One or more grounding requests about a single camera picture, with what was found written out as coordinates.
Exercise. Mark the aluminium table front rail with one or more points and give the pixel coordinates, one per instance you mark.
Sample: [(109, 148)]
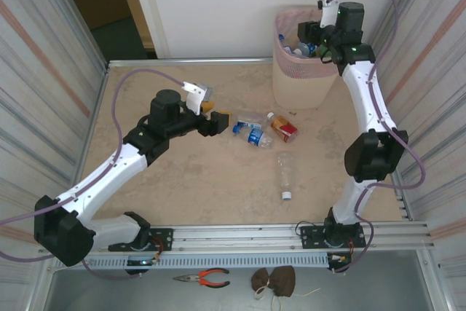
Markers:
[(236, 234)]

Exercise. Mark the brown cloth pouch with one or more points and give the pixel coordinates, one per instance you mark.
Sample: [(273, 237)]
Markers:
[(260, 280), (284, 280)]

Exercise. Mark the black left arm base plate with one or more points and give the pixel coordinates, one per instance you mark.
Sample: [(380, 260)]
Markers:
[(164, 234)]

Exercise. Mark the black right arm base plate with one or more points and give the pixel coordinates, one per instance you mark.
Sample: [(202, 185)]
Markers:
[(309, 232)]

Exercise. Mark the clear bottle white blue label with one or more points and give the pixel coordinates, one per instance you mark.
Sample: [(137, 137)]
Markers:
[(251, 118)]

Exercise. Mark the beige bin with pink bag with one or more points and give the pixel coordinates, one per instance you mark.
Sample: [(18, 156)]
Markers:
[(298, 89)]

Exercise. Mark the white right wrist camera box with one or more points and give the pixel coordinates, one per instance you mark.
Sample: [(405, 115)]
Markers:
[(327, 12)]

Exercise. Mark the small controller board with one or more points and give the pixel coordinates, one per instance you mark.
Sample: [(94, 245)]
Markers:
[(140, 262), (338, 259)]

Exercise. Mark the aluminium table back rail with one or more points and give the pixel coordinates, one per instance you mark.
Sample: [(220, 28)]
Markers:
[(182, 62)]

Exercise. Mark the amber bottle red label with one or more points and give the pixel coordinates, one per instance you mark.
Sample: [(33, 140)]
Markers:
[(285, 130)]

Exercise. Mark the grey metal shelf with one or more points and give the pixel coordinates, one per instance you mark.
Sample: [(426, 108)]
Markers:
[(109, 296)]

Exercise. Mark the clear bottle dark blue label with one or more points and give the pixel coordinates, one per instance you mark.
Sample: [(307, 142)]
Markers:
[(256, 137)]

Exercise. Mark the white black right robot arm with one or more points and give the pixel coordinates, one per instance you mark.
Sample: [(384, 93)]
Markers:
[(367, 100)]

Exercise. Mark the aluminium table side rail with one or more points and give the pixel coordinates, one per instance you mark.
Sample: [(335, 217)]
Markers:
[(91, 125)]

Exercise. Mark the clear unlabelled plastic bottle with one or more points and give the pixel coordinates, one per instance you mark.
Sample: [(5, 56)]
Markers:
[(287, 195)]

